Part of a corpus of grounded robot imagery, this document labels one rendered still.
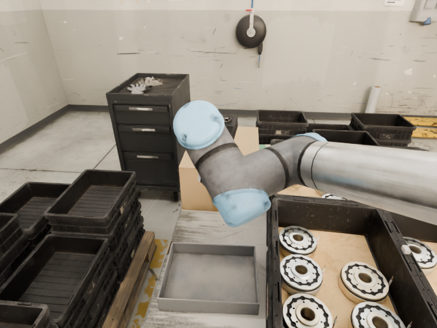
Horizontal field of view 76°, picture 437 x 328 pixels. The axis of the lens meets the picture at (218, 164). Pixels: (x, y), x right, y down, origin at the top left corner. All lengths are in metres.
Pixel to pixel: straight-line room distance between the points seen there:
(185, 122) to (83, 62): 4.06
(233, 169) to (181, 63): 3.59
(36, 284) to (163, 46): 3.15
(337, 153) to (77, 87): 4.35
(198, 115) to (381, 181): 0.25
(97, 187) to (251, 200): 1.45
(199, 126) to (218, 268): 0.61
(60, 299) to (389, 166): 1.30
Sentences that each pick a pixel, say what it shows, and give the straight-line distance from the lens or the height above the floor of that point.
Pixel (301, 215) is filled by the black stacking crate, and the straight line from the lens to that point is 0.87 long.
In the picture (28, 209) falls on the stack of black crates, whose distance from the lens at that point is 1.98.
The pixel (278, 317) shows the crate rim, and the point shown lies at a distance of 0.59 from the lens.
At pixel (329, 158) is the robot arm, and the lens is 0.40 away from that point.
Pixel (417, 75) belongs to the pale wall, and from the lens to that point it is 4.43.
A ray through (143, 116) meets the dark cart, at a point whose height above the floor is 0.74.
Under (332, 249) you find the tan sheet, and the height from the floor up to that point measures 0.83.
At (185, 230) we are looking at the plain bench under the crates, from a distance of 1.06.
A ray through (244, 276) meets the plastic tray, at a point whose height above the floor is 0.70.
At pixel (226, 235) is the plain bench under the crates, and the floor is 0.70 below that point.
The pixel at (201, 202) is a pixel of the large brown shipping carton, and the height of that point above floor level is 0.74.
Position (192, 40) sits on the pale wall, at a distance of 3.88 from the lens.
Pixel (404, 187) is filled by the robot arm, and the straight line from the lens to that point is 0.35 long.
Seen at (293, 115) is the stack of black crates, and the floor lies 0.55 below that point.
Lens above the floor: 1.43
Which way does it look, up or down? 30 degrees down
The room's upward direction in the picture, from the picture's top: straight up
